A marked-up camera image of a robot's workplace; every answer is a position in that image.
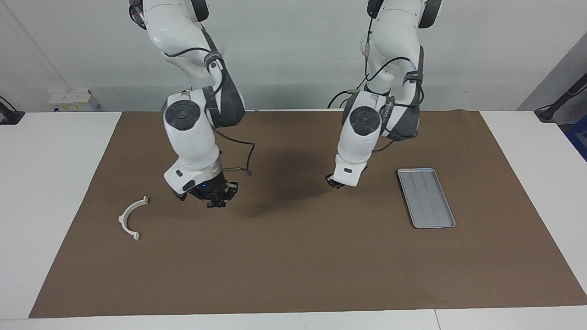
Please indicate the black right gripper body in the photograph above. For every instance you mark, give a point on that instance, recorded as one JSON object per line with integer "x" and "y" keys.
{"x": 211, "y": 188}

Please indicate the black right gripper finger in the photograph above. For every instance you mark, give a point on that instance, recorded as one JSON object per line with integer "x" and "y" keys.
{"x": 224, "y": 201}
{"x": 211, "y": 203}

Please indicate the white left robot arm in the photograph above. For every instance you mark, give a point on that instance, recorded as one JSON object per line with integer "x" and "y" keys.
{"x": 362, "y": 137}

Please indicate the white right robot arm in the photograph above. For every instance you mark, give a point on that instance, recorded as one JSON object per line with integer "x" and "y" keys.
{"x": 190, "y": 133}

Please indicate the silver metal tray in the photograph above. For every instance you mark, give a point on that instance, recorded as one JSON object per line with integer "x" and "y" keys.
{"x": 426, "y": 198}

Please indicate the brown table mat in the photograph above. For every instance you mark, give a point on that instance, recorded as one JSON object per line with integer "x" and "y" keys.
{"x": 293, "y": 256}

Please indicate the white box with labels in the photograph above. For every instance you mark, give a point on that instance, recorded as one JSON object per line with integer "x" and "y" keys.
{"x": 73, "y": 101}

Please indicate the black table clamp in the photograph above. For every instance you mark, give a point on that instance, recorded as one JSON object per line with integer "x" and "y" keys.
{"x": 9, "y": 117}

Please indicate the blue crate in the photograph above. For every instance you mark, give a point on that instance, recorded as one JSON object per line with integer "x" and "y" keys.
{"x": 578, "y": 137}

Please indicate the white curved plastic bracket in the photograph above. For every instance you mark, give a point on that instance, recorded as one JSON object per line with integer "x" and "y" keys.
{"x": 124, "y": 215}

